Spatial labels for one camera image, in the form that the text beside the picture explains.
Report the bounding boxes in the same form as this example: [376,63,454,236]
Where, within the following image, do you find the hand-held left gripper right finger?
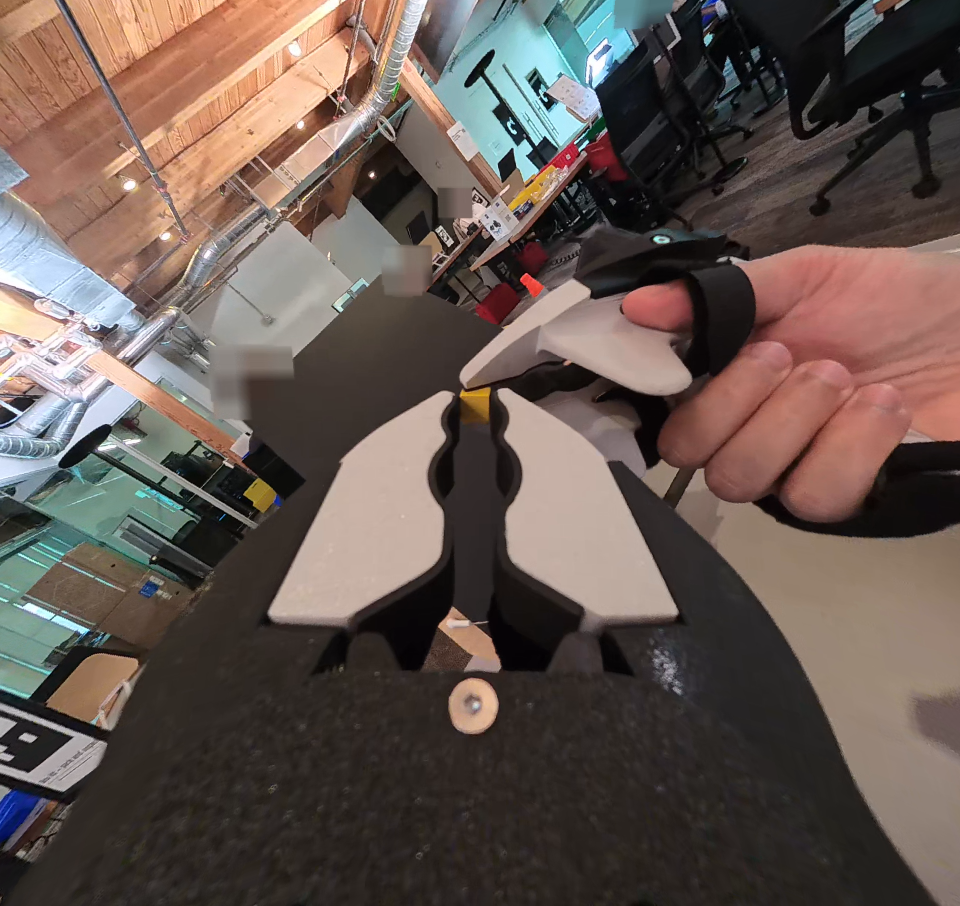
[489,387,681,634]

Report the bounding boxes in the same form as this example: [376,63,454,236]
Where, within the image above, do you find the printed tag board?
[0,699,110,802]

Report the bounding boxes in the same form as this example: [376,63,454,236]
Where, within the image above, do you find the silver spiral ventilation duct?
[330,0,451,142]

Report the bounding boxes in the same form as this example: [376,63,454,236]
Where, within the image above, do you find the long wooden table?
[431,144,601,277]

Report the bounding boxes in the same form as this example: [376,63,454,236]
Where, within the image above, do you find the grey desk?
[641,463,960,906]

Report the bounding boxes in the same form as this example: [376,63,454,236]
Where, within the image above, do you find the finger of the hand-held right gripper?
[459,279,595,390]

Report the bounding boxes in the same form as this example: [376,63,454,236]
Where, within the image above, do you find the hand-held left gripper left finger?
[267,390,459,631]

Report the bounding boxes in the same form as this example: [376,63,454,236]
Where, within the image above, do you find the small blue box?
[0,789,46,847]

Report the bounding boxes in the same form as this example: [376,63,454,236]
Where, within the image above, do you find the wooden panel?
[45,653,142,731]

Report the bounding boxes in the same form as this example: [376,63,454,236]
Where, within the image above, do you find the cardboard boxes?
[26,542,200,652]

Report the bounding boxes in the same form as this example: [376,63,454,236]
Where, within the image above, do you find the black office chair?
[592,0,751,228]
[720,0,960,217]

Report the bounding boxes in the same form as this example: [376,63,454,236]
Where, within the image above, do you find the black ceiling pipe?
[22,0,192,240]

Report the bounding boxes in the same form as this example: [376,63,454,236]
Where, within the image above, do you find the large insulated silver duct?
[0,189,181,367]

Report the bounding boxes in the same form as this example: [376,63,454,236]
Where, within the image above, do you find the black round floor lamp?
[465,51,541,150]

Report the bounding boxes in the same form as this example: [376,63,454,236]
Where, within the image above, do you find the person's right hand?
[622,244,960,526]

